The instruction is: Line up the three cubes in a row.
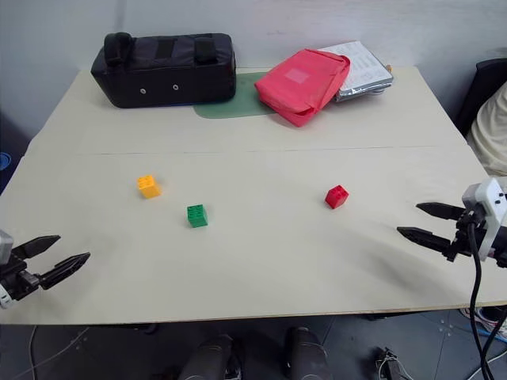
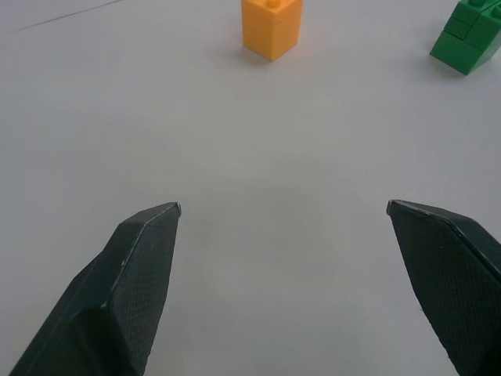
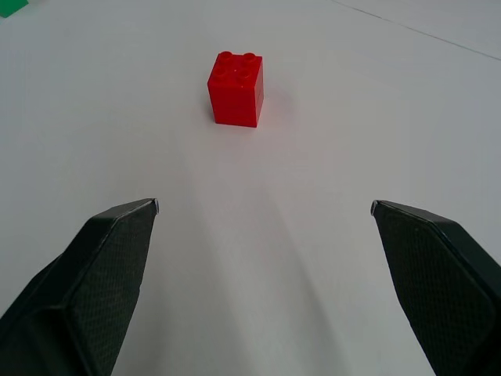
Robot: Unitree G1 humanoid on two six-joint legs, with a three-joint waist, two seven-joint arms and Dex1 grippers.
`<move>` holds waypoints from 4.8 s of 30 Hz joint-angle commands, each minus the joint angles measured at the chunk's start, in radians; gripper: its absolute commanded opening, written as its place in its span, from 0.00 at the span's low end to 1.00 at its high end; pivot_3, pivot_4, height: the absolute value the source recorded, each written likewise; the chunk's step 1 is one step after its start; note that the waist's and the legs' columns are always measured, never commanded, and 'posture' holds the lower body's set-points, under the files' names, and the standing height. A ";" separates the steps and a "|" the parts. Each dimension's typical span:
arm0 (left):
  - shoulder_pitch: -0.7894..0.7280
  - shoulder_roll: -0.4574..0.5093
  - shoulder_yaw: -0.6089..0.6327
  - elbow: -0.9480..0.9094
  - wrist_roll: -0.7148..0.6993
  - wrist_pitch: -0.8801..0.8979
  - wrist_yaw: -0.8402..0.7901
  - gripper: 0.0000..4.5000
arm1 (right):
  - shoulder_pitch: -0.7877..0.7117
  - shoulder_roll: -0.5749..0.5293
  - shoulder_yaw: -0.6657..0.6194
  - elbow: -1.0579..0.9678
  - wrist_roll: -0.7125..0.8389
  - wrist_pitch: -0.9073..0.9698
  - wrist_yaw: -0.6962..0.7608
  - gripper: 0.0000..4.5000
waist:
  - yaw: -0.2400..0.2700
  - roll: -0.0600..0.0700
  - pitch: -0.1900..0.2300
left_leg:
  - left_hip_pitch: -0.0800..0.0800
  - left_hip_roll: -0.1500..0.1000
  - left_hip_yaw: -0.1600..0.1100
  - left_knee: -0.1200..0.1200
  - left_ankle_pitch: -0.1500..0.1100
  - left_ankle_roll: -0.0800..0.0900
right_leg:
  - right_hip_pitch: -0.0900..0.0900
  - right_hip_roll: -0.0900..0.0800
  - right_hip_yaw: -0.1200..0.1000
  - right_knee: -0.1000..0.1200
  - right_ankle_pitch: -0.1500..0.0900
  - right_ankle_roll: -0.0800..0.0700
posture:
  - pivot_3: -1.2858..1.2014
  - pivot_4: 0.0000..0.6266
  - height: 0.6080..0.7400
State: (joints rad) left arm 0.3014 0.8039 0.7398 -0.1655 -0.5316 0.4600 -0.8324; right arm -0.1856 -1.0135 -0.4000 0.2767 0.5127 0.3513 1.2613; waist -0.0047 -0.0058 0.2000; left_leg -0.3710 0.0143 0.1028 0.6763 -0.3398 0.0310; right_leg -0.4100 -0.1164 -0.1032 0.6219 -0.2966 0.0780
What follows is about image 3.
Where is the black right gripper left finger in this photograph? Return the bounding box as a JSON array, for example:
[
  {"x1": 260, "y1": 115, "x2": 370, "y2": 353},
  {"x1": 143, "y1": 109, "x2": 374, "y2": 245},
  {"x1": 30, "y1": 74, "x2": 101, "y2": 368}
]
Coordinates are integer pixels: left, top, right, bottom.
[{"x1": 0, "y1": 197, "x2": 160, "y2": 376}]

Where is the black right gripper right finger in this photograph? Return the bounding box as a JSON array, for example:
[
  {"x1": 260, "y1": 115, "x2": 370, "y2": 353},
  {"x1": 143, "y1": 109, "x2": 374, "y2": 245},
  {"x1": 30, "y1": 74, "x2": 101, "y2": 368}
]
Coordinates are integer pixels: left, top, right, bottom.
[{"x1": 369, "y1": 199, "x2": 501, "y2": 376}]

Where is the red toy brick stack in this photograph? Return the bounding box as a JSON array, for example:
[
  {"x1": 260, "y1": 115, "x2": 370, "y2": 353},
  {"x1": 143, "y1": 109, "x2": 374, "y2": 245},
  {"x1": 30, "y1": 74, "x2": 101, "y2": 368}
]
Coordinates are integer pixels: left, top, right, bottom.
[{"x1": 207, "y1": 51, "x2": 265, "y2": 128}]

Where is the green toy brick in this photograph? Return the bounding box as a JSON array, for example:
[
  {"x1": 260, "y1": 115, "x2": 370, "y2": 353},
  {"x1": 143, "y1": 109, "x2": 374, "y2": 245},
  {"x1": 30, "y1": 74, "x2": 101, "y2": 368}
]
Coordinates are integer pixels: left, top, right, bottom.
[{"x1": 0, "y1": 0, "x2": 31, "y2": 19}]

